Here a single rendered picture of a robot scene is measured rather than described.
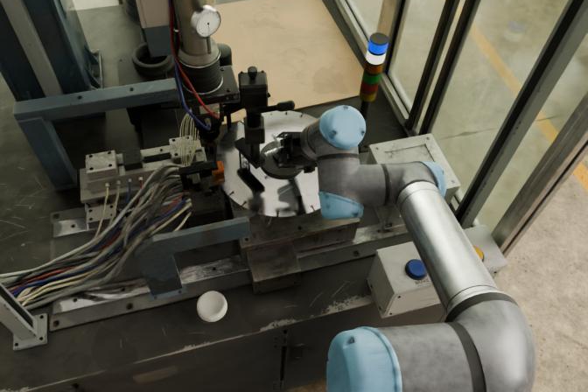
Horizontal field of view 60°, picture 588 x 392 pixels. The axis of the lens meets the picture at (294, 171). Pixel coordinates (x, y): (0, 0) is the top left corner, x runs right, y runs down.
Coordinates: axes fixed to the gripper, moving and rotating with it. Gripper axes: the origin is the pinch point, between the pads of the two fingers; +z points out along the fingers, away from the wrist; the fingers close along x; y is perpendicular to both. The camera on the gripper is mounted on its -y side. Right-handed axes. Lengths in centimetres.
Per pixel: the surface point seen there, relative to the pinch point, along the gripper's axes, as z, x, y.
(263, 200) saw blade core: 0.7, 9.5, 8.2
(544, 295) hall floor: 61, 47, -123
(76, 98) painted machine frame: 14, -17, 49
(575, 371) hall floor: 47, 73, -119
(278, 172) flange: 2.5, 2.9, 3.8
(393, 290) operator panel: -11.0, 30.8, -16.6
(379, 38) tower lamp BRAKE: -8.9, -27.2, -19.5
